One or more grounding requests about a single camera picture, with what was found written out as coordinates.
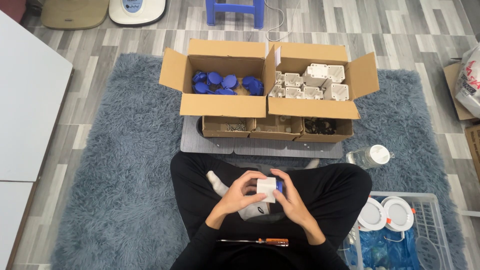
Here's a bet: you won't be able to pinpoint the clear plastic jar white lid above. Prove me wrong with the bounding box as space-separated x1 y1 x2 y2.
346 144 395 170

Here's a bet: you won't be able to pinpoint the cardboard box of blue caps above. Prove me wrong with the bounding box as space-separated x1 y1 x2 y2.
159 38 276 118

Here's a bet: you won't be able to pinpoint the white plastic bag red print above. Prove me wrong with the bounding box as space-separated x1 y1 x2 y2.
455 42 480 119

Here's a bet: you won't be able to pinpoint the white plastic basket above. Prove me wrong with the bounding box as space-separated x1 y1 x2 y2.
343 191 455 270

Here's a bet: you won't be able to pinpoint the person's white sock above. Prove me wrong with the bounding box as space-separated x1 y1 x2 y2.
206 170 271 221

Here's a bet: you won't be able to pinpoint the white round ceiling light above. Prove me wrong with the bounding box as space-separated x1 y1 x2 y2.
380 196 416 232
357 197 388 232

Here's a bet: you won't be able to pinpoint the white appliance base blue panel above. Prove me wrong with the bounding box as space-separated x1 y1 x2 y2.
108 0 167 27

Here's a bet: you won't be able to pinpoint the person's black trousers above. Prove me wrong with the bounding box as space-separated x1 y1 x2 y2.
170 151 373 270

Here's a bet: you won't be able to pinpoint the blue plastic stool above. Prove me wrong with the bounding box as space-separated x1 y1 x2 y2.
205 0 265 30

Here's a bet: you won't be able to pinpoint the blue-grey shaggy rug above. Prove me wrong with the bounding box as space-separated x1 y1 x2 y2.
50 52 467 270

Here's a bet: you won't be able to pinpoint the dark red object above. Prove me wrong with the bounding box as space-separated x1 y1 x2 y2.
0 0 28 24

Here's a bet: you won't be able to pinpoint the beige appliance base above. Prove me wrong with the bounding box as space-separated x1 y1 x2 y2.
40 0 110 31

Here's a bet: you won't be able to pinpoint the brown printed cardboard carton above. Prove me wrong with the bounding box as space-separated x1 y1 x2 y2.
464 124 480 184

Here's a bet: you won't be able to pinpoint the pile of white plastic housings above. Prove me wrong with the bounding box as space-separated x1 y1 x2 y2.
268 63 350 101

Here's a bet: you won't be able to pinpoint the pile of blue plastic caps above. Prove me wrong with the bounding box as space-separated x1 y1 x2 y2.
192 71 265 96

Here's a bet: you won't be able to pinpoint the person's left hand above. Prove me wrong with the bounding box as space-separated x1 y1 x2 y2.
220 170 269 217

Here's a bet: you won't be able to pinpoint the small cardboard box white parts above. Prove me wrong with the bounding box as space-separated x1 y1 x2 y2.
249 115 304 141

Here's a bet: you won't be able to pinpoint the small cardboard box black parts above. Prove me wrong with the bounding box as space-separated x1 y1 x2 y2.
293 118 354 143

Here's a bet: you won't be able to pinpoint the grey grooved board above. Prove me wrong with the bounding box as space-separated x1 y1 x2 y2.
180 115 236 155
233 137 343 159

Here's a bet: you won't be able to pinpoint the cardboard box of white housings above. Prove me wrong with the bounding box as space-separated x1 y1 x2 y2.
267 41 380 120

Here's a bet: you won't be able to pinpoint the blue plastic bag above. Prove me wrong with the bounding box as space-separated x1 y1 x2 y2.
344 227 422 270

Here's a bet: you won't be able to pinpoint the orange handled screwdriver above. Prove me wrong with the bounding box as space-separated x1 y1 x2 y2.
216 238 289 247

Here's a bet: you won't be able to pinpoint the grey oval plastic piece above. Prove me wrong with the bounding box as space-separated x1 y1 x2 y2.
415 236 442 270

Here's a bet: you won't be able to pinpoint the white table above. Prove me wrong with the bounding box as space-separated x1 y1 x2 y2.
0 10 74 270

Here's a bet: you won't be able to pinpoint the person's right hand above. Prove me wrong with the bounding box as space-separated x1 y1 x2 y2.
270 169 311 226

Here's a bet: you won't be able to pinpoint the white socket housing blue cap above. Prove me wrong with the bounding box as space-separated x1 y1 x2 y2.
256 177 284 204

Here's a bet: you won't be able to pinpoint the white cable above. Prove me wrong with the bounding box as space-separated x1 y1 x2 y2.
264 0 301 43

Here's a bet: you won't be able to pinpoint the small cardboard box of screws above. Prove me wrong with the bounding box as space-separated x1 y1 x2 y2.
202 115 256 138

